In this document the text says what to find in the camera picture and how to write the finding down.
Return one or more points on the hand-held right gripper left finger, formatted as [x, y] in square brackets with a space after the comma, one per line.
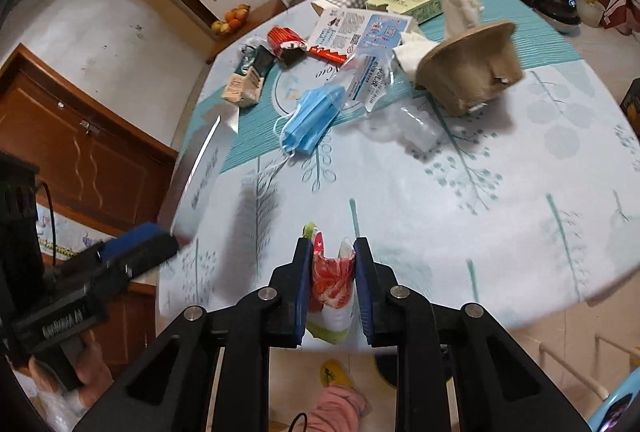
[304, 292]

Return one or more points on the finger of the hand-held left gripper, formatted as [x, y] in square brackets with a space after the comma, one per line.
[135, 239]
[150, 257]

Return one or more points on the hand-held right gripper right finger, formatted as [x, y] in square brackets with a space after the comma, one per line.
[361, 297]

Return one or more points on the red white snack packet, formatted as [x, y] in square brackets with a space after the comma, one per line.
[330, 292]

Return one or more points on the clear plastic bag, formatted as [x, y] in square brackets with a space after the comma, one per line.
[60, 414]

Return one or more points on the person's left hand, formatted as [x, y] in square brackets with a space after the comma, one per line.
[95, 367]

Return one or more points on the yellow slipper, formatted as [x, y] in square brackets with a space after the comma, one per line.
[337, 374]

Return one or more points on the long silver foil packet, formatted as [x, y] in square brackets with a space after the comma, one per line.
[205, 177]

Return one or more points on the white leaf print tablecloth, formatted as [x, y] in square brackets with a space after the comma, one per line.
[450, 222]

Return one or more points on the person's pink pants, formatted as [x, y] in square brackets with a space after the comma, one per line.
[337, 412]

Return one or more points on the brown wooden door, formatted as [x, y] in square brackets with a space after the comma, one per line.
[75, 137]

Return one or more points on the blue face mask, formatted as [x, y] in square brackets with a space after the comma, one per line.
[310, 122]

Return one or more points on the beige green drink carton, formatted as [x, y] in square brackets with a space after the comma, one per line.
[245, 85]

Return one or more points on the clear plastic printed packet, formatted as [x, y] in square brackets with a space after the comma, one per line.
[370, 82]

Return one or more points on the red white bar wrapper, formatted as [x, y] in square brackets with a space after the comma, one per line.
[327, 54]

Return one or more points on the plate of oranges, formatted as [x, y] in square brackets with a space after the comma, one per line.
[230, 18]

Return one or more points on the red foil wrapper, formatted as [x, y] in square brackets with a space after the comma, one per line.
[282, 40]

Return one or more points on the white crumpled tissue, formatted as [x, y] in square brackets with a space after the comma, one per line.
[412, 52]

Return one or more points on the white printed leaflet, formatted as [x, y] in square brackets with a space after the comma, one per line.
[332, 30]

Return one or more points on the blue white printed packet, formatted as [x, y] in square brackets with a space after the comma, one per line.
[385, 32]

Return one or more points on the light blue plastic chair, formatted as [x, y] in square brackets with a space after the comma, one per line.
[612, 392]

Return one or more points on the red white cloth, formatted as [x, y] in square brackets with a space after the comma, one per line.
[622, 2]

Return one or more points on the floral wall hanging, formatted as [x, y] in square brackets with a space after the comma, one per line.
[65, 237]

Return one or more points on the white chair frame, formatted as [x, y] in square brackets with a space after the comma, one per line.
[570, 359]

